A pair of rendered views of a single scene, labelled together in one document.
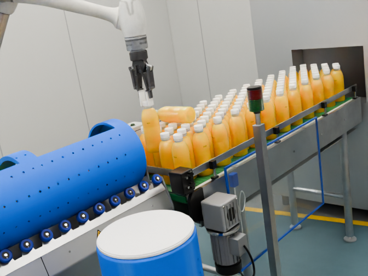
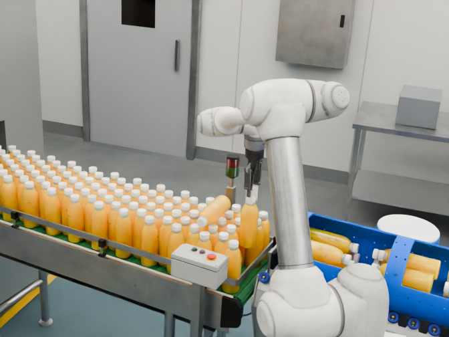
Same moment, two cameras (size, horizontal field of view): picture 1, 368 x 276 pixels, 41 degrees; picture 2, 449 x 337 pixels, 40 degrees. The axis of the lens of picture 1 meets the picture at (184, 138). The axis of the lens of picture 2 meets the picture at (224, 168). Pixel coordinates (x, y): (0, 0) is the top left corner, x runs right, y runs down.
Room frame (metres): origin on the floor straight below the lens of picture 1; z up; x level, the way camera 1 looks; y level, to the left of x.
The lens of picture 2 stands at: (2.95, 2.28, 2.33)
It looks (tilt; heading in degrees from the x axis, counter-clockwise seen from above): 22 degrees down; 250
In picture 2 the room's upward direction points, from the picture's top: 4 degrees clockwise
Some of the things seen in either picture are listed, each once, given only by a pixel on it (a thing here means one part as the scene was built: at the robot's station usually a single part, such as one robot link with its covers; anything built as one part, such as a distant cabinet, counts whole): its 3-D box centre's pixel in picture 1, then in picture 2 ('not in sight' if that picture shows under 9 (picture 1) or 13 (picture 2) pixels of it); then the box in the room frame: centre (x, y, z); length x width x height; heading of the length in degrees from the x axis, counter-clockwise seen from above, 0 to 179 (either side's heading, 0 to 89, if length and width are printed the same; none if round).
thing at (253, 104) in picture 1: (256, 104); (232, 170); (1.98, -0.32, 1.18); 0.06 x 0.06 x 0.05
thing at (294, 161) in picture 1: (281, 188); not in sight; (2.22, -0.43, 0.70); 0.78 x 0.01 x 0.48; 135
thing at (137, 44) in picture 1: (136, 44); (255, 141); (2.06, 0.13, 1.50); 0.09 x 0.09 x 0.06
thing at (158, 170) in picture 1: (152, 169); (256, 261); (2.01, 0.15, 0.96); 0.40 x 0.01 x 0.03; 45
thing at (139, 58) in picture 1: (139, 61); (254, 158); (2.06, 0.13, 1.42); 0.08 x 0.07 x 0.09; 44
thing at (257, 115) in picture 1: (256, 105); (232, 171); (1.98, -0.32, 1.18); 0.06 x 0.06 x 0.16
